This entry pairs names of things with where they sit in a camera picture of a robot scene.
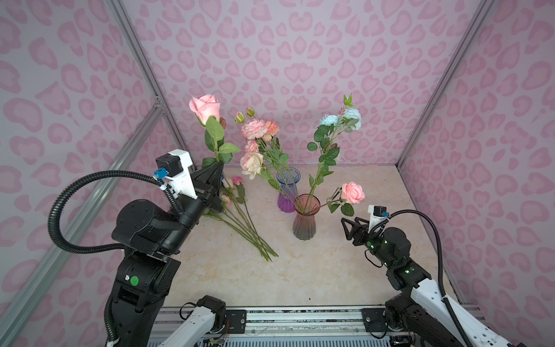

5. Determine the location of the pink grey glass vase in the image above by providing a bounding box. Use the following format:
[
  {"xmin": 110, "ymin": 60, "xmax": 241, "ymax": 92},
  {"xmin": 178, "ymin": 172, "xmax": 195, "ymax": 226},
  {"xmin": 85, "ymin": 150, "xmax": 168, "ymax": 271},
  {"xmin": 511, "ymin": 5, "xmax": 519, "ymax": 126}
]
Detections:
[{"xmin": 292, "ymin": 194, "xmax": 321, "ymax": 241}]

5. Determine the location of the pink white peony spray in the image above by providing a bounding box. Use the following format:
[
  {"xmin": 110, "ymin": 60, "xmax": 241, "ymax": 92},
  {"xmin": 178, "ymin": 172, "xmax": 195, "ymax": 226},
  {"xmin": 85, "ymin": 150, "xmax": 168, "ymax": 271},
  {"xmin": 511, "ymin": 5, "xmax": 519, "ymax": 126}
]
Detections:
[{"xmin": 234, "ymin": 107, "xmax": 293, "ymax": 195}]

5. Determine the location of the blue purple glass vase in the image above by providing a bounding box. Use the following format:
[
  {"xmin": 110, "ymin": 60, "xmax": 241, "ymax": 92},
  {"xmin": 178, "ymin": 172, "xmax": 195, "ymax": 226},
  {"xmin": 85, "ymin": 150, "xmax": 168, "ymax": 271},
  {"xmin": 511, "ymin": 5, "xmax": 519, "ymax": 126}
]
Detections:
[{"xmin": 276, "ymin": 168, "xmax": 301, "ymax": 213}]

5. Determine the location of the pale blue flower spray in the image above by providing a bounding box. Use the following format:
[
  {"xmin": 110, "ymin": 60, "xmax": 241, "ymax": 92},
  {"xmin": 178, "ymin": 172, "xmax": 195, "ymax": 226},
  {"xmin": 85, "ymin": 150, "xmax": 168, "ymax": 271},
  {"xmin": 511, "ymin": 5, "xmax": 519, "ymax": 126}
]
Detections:
[{"xmin": 306, "ymin": 93, "xmax": 362, "ymax": 198}]

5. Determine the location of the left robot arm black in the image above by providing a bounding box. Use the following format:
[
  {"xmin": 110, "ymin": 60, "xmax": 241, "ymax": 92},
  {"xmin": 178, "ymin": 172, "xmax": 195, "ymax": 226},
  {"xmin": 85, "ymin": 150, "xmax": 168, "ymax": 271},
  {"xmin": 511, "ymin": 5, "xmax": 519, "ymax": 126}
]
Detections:
[{"xmin": 103, "ymin": 162, "xmax": 224, "ymax": 346}]

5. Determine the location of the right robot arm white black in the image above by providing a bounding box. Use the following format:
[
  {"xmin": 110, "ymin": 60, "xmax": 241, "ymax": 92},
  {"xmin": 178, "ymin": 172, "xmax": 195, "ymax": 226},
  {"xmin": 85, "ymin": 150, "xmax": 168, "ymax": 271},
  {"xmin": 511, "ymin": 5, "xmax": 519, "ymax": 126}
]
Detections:
[{"xmin": 341, "ymin": 210, "xmax": 511, "ymax": 346}]

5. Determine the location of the cream white rose stem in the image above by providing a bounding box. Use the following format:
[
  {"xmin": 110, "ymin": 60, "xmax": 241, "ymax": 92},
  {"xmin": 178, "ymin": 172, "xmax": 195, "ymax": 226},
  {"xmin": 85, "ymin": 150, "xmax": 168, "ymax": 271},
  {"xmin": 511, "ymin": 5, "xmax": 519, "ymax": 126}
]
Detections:
[{"xmin": 205, "ymin": 176, "xmax": 278, "ymax": 261}]

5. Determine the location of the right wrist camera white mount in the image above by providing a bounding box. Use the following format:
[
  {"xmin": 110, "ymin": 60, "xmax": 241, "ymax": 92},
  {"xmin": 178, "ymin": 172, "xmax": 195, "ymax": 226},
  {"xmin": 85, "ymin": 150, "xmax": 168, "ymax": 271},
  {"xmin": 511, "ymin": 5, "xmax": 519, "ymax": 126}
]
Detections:
[{"xmin": 368, "ymin": 205, "xmax": 390, "ymax": 233}]

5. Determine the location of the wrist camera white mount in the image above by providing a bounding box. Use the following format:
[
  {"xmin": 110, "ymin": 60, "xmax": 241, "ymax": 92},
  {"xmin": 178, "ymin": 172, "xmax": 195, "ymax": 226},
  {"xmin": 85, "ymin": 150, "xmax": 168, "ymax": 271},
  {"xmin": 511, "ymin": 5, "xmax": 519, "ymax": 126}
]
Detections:
[
  {"xmin": 368, "ymin": 205, "xmax": 390, "ymax": 233},
  {"xmin": 154, "ymin": 149, "xmax": 197, "ymax": 200}
]

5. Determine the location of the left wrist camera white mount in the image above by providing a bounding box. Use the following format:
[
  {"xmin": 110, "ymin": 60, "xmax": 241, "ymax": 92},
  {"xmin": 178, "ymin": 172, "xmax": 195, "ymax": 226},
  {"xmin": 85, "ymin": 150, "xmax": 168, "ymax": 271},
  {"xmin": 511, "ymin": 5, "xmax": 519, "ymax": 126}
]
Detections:
[{"xmin": 154, "ymin": 149, "xmax": 197, "ymax": 200}]

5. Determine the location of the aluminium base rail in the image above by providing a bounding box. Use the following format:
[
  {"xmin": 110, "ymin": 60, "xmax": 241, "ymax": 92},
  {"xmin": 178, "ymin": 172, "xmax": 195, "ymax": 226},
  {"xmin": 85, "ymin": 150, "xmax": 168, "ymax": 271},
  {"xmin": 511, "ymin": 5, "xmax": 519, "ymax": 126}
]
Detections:
[{"xmin": 150, "ymin": 294, "xmax": 506, "ymax": 346}]

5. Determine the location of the aluminium diagonal frame bar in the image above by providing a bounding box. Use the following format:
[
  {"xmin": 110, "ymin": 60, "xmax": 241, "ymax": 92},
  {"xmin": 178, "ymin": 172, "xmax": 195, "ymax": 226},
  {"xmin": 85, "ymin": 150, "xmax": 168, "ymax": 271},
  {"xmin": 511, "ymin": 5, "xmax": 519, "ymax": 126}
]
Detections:
[{"xmin": 1, "ymin": 104, "xmax": 164, "ymax": 346}]

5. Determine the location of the aluminium corner frame post left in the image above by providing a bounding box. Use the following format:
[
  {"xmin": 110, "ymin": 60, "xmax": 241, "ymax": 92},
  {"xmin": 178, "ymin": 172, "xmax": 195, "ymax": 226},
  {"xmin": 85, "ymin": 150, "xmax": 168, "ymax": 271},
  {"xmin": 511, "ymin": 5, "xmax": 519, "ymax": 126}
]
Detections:
[{"xmin": 105, "ymin": 0, "xmax": 189, "ymax": 150}]

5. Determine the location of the aluminium corner frame post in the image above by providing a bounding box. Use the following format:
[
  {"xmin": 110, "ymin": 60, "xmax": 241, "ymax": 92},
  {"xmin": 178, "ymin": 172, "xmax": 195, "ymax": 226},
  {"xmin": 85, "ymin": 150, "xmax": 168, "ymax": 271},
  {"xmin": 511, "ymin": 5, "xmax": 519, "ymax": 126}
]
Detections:
[
  {"xmin": 105, "ymin": 0, "xmax": 189, "ymax": 150},
  {"xmin": 395, "ymin": 0, "xmax": 497, "ymax": 171}
]

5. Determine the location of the aluminium corner frame post right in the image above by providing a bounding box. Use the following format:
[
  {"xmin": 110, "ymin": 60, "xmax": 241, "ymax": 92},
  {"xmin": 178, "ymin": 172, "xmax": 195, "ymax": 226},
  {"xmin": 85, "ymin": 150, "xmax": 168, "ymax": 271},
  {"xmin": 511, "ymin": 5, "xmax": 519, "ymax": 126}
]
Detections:
[{"xmin": 395, "ymin": 0, "xmax": 497, "ymax": 171}]

